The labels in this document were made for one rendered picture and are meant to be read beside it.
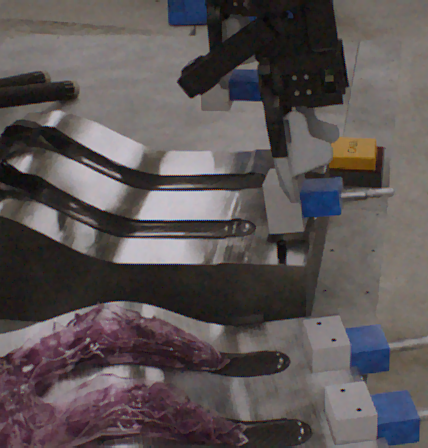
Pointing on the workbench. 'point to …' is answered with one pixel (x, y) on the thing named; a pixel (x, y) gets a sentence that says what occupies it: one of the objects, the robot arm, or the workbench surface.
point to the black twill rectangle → (247, 319)
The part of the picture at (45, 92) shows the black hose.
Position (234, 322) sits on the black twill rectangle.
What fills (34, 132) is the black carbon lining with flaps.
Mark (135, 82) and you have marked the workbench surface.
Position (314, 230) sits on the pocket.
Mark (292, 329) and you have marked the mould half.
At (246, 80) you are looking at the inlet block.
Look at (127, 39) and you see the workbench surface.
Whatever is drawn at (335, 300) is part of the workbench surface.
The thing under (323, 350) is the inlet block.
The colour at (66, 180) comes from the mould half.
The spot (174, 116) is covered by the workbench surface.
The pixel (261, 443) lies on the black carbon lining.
